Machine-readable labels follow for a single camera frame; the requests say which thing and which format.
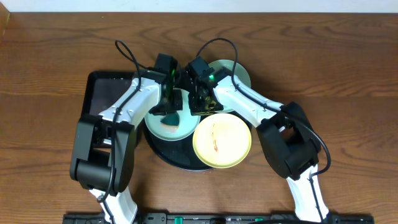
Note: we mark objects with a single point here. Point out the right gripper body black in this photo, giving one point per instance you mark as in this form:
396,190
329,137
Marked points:
198,108

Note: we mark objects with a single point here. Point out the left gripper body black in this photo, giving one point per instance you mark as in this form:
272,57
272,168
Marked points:
170,104

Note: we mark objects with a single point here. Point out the green yellow sponge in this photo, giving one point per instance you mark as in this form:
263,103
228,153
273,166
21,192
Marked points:
171,120

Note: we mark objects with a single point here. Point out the light blue plate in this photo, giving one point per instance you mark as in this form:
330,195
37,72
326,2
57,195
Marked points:
188,123

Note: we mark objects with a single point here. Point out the yellow plate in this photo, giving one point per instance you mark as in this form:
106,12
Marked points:
222,140

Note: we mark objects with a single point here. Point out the pale green plate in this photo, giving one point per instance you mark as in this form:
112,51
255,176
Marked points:
240,71

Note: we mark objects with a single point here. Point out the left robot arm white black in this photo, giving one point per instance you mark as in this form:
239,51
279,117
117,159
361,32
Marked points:
103,152

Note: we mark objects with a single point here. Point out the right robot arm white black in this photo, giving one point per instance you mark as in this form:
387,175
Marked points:
289,143

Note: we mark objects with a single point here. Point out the round black serving tray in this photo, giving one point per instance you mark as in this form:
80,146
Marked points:
177,153

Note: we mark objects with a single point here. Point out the black rectangular sponge tray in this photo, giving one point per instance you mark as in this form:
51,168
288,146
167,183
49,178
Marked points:
103,89

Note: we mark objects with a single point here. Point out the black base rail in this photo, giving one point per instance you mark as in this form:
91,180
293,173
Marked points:
163,218

